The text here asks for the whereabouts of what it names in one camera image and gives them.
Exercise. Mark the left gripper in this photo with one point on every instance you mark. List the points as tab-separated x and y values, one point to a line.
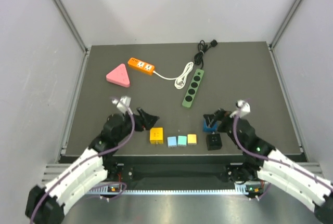
148	120

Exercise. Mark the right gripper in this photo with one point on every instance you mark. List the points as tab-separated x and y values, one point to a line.
211	119

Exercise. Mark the blue cube adapter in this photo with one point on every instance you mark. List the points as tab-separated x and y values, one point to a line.
211	129

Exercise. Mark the yellow cube adapter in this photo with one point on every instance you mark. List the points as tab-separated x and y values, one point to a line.
156	135

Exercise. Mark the black cube adapter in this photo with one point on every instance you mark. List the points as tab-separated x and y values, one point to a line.
213	142

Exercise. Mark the yellow small plug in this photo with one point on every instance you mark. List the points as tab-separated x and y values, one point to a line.
191	139

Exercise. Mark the green power strip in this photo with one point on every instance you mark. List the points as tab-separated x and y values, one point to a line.
193	88

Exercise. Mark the light blue small plug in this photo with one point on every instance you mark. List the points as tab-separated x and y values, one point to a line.
172	142

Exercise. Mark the teal small plug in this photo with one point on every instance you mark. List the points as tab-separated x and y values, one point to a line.
182	141

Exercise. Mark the pink triangular socket board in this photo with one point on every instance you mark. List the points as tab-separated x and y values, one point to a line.
119	76

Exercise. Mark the orange power strip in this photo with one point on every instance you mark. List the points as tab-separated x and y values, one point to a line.
141	66

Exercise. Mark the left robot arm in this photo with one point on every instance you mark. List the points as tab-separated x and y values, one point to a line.
50	203

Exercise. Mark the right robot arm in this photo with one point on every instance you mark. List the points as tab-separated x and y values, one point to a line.
270	165

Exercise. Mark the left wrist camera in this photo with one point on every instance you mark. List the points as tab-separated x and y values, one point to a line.
123	104

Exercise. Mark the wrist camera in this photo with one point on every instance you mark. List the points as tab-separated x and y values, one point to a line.
123	104
243	107

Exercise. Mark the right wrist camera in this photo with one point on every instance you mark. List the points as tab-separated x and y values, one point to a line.
243	107

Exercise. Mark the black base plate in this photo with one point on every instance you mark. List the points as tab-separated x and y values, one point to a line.
222	172

